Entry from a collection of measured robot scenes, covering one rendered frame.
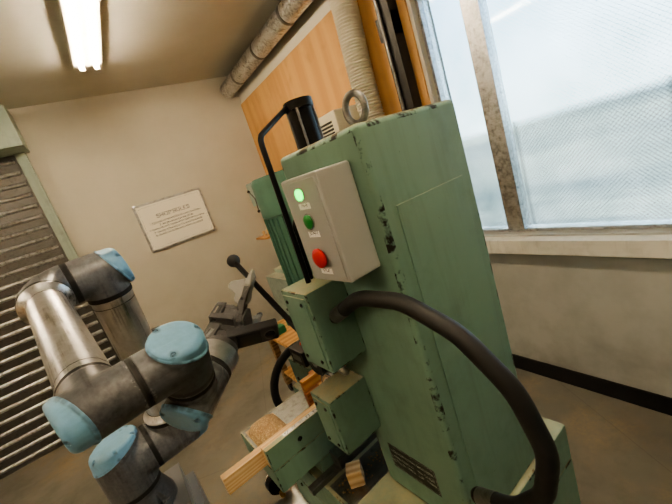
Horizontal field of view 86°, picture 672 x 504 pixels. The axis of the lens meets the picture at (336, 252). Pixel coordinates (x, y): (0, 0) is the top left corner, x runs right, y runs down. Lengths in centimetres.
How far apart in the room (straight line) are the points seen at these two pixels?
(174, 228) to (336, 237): 341
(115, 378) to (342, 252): 39
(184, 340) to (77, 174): 329
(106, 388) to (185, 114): 358
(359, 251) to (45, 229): 346
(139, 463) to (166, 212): 276
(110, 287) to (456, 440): 94
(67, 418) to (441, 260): 58
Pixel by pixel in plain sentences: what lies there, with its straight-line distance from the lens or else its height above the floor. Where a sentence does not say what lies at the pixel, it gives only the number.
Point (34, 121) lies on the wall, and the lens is 397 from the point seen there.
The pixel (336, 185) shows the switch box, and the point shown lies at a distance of 48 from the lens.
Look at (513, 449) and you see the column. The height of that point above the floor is 88.
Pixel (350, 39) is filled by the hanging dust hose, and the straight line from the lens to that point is 236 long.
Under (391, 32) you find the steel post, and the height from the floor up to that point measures 204.
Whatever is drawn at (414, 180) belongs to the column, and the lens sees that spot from 54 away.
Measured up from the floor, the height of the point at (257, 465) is 92.
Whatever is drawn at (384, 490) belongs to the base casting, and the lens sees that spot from 93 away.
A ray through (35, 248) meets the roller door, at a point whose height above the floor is 162.
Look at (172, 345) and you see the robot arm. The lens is 65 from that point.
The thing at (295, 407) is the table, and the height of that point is 90.
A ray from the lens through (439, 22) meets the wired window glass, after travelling 222.
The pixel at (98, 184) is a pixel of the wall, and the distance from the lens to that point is 385.
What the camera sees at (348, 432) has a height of 100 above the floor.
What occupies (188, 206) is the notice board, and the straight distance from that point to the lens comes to 387.
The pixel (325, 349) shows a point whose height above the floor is 120.
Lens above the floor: 148
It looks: 13 degrees down
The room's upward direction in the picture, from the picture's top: 19 degrees counter-clockwise
